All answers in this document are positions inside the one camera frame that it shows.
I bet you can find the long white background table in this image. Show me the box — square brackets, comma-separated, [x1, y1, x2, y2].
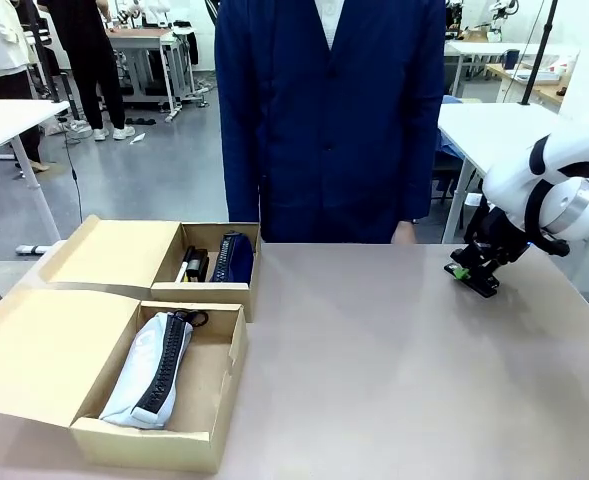
[446, 39, 580, 99]

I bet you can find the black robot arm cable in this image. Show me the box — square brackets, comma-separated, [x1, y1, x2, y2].
[523, 177, 573, 259]

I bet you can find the person's left hand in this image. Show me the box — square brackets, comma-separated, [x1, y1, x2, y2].
[391, 220, 418, 245]

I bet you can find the person in black clothes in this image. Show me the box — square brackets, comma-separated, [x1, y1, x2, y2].
[36, 0, 136, 141]

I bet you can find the person in navy jacket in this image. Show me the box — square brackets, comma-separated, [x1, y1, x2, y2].
[213, 0, 448, 245]

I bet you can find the person's right forearm navy sleeve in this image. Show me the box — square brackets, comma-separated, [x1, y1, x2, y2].
[216, 124, 263, 236]

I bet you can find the black stapler white label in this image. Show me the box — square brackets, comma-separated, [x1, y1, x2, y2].
[443, 263, 500, 300]

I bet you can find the white table slanted leg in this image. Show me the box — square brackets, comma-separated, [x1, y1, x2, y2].
[0, 99, 70, 256]

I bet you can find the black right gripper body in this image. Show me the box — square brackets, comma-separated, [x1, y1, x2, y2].
[463, 203, 531, 265]

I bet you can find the navy zipper pencil case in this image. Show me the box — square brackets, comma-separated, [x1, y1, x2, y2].
[208, 230, 255, 285]

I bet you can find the grey zipper pencil case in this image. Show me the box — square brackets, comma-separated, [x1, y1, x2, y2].
[98, 309, 210, 430]

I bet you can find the black tripod pole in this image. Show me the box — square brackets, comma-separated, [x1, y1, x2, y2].
[521, 0, 560, 106]

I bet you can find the white marker black cap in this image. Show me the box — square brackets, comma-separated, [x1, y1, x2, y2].
[175, 245, 198, 283]

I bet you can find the brown top workshop table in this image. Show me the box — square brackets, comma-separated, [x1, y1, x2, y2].
[106, 27, 195, 124]

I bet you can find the cardboard box with navy case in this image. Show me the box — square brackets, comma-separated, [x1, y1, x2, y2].
[38, 214, 263, 324]

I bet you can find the wooden top background table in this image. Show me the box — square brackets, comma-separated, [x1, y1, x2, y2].
[486, 62, 565, 106]

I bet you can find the white table with blue cloth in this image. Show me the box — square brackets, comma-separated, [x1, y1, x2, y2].
[436, 102, 573, 244]

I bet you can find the black floor cable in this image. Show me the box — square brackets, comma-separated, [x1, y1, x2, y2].
[63, 114, 83, 224]

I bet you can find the cardboard box with grey case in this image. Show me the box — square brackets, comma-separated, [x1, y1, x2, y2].
[0, 287, 249, 475]

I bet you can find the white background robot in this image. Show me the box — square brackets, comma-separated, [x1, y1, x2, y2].
[118, 0, 175, 26]
[491, 0, 518, 41]

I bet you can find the person's left forearm navy sleeve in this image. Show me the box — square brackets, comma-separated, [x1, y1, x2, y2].
[398, 124, 445, 224]

